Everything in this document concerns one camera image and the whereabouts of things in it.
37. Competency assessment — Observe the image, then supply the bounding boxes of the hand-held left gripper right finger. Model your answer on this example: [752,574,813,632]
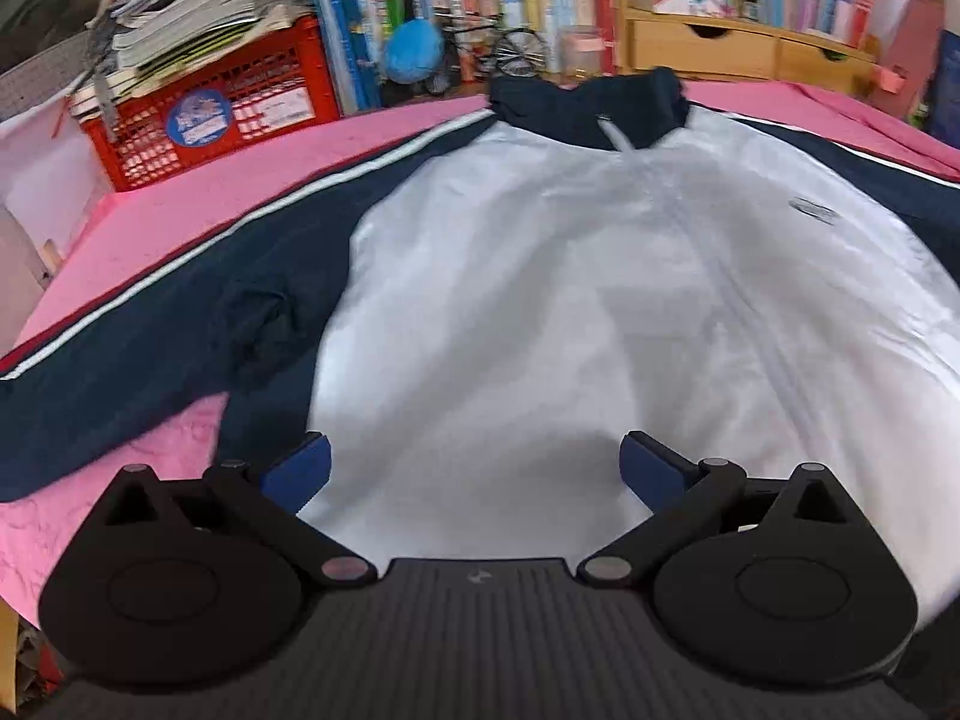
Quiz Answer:
[577,430,871,590]

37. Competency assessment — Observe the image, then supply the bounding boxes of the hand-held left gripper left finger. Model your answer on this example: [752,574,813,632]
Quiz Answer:
[97,431,380,590]

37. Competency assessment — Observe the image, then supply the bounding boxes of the white and navy jacket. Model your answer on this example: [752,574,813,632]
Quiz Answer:
[0,67,960,627]

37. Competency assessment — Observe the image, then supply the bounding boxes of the pink rabbit-print blanket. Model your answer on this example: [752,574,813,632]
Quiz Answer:
[0,79,960,631]

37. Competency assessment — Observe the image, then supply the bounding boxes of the wooden drawer organizer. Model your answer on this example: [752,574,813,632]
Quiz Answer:
[619,6,890,95]

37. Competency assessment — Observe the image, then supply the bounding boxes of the pink jar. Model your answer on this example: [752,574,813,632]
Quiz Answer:
[559,25,605,81]

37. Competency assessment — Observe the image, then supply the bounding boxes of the large red plastic crate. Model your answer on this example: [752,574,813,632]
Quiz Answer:
[71,15,342,192]

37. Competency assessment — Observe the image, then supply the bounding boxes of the round blue plush ball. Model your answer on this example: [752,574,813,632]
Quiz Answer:
[384,17,445,85]

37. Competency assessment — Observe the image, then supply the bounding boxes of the miniature bicycle model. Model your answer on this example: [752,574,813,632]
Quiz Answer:
[439,13,550,83]

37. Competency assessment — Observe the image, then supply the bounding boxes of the row of tall blue books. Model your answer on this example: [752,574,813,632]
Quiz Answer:
[300,0,398,113]

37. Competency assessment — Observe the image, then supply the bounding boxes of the white perforated board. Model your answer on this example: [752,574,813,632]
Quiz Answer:
[0,30,95,121]

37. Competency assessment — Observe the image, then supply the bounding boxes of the stack of magazines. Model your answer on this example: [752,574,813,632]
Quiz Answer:
[71,0,316,117]

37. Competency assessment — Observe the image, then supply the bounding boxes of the blue cardboard box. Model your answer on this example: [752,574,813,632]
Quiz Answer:
[911,22,960,147]

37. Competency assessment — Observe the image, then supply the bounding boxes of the pink board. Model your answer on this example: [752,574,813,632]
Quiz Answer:
[877,0,946,117]

